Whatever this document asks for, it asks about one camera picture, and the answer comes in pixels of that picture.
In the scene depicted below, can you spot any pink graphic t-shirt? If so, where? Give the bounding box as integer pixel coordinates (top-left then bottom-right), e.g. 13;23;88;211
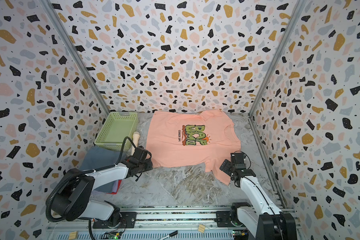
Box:
146;110;241;185

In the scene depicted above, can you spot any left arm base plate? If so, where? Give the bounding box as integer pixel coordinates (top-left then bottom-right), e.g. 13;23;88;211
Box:
93;212;137;229

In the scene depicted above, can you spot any right wooden block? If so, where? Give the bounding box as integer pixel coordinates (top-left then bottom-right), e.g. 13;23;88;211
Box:
198;224;206;233

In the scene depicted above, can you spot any left wooden block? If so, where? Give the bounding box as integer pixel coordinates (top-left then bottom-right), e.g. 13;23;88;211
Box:
68;231;79;240

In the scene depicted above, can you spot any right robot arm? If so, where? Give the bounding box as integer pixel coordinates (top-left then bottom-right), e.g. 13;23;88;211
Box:
215;151;298;240

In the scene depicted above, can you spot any wooden block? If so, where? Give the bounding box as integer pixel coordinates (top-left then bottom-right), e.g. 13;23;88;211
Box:
68;231;79;240
198;224;206;233

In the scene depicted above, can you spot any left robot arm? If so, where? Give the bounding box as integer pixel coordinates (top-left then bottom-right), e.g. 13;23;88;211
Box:
46;147;153;228

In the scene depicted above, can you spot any green circuit board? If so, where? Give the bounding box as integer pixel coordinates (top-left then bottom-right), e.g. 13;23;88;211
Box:
101;232;123;240

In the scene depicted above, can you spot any folded grey t-shirt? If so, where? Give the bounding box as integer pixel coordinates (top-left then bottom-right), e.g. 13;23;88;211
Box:
79;146;120;195

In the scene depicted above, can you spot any folded red t-shirt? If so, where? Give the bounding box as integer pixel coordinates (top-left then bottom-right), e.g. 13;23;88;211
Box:
111;180;122;195

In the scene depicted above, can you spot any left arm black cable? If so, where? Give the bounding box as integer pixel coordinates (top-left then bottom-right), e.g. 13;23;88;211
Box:
45;136;139;223

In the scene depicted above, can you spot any green plastic basket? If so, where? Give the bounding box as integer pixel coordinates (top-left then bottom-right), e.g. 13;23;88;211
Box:
95;112;139;152

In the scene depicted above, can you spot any right circuit board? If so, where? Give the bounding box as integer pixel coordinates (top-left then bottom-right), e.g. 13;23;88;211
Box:
233;230;249;240

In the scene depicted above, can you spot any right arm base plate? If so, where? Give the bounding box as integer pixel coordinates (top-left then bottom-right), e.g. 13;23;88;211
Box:
215;211;246;228

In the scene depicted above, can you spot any aluminium rail frame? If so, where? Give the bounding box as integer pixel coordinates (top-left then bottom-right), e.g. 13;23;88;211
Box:
45;206;242;240

